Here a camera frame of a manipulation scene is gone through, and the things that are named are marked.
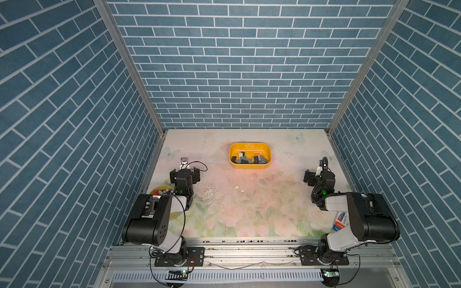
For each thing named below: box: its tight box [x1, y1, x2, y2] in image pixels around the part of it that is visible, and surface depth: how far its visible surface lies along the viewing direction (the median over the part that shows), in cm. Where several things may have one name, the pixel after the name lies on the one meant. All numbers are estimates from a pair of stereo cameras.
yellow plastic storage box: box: [229, 142, 272, 170], surface depth 107 cm
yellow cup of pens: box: [149, 184, 173, 196], surface depth 81 cm
